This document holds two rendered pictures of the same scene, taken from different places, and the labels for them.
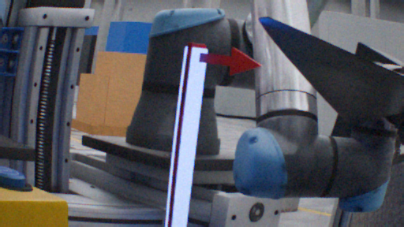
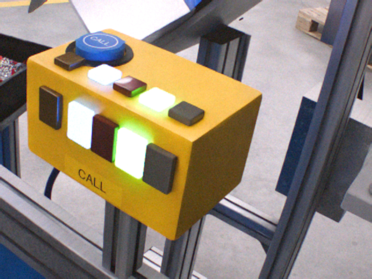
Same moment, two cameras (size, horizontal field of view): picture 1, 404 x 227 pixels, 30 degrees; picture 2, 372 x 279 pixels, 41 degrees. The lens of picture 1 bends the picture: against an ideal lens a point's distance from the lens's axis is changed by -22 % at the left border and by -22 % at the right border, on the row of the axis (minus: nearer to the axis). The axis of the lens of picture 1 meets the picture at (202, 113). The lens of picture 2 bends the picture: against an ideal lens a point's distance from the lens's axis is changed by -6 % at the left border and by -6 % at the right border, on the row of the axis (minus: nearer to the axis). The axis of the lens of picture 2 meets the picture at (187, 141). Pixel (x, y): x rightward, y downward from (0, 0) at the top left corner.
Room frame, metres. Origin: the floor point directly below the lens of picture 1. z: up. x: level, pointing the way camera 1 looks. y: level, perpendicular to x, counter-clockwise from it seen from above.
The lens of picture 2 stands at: (0.51, 0.53, 1.25)
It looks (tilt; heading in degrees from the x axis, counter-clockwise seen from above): 33 degrees down; 269
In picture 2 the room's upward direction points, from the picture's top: 10 degrees clockwise
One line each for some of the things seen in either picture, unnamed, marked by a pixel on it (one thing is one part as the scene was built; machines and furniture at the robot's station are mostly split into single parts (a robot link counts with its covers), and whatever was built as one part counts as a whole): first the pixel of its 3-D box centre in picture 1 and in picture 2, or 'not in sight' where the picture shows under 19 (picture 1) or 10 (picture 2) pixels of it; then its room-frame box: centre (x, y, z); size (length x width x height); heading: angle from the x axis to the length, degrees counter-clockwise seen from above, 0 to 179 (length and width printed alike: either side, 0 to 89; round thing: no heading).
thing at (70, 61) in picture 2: not in sight; (69, 61); (0.60, 0.18, 1.08); 0.02 x 0.02 x 0.01; 60
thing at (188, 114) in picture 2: not in sight; (186, 113); (0.50, 0.23, 1.08); 0.02 x 0.02 x 0.01; 60
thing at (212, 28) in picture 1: (188, 43); not in sight; (1.48, 0.03, 1.20); 0.13 x 0.12 x 0.14; 105
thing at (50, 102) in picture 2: not in sight; (50, 107); (0.61, 0.19, 1.04); 0.02 x 0.01 x 0.03; 150
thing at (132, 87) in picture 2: not in sight; (129, 86); (0.54, 0.20, 1.08); 0.02 x 0.02 x 0.01; 60
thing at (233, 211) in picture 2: not in sight; (240, 215); (0.36, -0.30, 0.56); 0.19 x 0.04 x 0.04; 150
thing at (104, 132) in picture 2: not in sight; (104, 138); (0.56, 0.22, 1.04); 0.02 x 0.01 x 0.03; 150
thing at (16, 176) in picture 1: (5, 179); (99, 48); (0.58, 0.15, 1.08); 0.04 x 0.04 x 0.02
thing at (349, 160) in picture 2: not in sight; (330, 152); (0.21, -0.32, 0.73); 0.15 x 0.09 x 0.22; 150
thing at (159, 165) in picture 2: not in sight; (158, 168); (0.51, 0.25, 1.04); 0.02 x 0.01 x 0.03; 150
